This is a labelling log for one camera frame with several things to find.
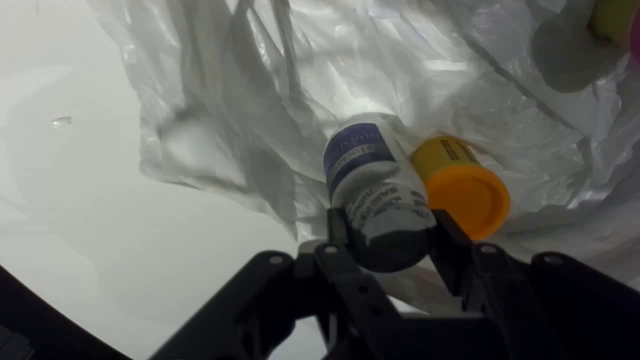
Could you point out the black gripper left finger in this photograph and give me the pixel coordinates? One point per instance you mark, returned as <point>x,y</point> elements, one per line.
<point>281,293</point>

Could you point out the white bottle blue label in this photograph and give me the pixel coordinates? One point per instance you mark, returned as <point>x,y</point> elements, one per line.
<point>381,193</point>

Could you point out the white plastic bag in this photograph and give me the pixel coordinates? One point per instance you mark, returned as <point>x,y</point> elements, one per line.
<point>266,80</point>

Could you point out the small yellow bottle orange cap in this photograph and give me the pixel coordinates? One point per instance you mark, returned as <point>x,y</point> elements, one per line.
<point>467,193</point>

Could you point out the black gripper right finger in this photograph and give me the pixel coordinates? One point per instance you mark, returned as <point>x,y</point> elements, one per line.
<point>532,293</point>

